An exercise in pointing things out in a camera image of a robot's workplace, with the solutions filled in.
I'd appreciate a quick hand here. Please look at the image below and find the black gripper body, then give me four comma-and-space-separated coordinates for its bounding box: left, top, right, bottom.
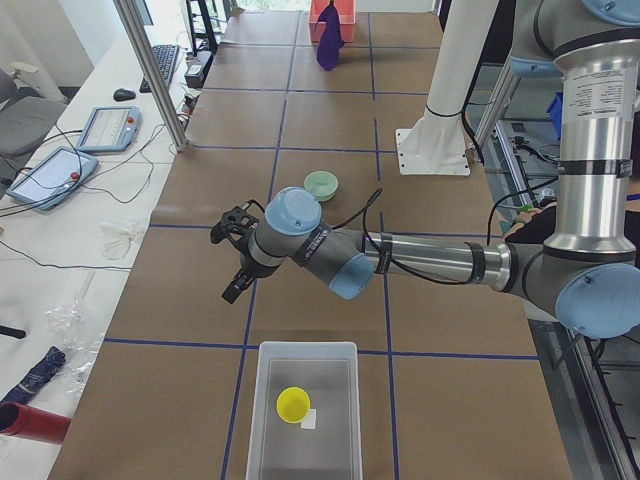
236, 251, 270, 288

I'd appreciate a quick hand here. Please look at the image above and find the mint green bowl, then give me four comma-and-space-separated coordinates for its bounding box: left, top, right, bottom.
304, 170, 339, 202

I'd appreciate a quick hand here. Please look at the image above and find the yellow plastic cup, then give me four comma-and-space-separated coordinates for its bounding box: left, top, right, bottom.
276, 386, 311, 424

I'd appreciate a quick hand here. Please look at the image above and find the purple cloth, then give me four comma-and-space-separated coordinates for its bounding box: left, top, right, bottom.
316, 1, 345, 71

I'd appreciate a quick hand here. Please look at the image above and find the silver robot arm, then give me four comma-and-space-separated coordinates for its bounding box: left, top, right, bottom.
210, 1, 639, 339

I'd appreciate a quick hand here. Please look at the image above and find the clear plastic storage box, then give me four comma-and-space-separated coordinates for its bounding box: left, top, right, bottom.
246, 341, 363, 479

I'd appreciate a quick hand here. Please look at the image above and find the white crumpled cloth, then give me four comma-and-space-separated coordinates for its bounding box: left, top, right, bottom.
99, 221, 146, 260

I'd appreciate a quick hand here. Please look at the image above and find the far teach pendant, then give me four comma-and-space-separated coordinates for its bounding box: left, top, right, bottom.
76, 106, 141, 154

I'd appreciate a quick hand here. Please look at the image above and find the teach pendant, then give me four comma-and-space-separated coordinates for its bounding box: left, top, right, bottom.
76, 106, 141, 154
6, 147, 99, 210

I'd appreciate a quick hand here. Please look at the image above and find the folded blue umbrella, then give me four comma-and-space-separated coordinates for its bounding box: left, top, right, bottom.
1, 346, 66, 405

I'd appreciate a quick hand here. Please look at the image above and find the near teach pendant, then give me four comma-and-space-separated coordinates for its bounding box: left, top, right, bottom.
6, 147, 99, 210

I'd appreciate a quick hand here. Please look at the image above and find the black computer mouse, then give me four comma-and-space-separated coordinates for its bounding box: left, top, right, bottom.
113, 88, 136, 102

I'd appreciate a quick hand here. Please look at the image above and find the black keyboard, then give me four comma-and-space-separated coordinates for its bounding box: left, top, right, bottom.
152, 44, 180, 86

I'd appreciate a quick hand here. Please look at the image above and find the red cylinder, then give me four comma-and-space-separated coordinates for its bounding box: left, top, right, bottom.
1, 402, 71, 444

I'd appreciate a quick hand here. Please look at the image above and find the grey office chair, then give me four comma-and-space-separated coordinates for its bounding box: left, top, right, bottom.
1, 70, 66, 166

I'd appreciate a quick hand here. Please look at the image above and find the pink plastic tray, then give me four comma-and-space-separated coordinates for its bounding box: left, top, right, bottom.
308, 0, 356, 44

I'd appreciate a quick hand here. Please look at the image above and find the seated person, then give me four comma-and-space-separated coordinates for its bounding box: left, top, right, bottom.
504, 203, 557, 244

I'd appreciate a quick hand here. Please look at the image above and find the blue storage bin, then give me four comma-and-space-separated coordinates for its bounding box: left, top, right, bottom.
546, 92, 563, 130

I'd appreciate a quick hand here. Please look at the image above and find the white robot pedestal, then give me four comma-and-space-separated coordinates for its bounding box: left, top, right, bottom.
396, 0, 499, 176

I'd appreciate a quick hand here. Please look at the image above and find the aluminium frame post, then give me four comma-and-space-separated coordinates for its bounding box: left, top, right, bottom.
113, 0, 188, 152

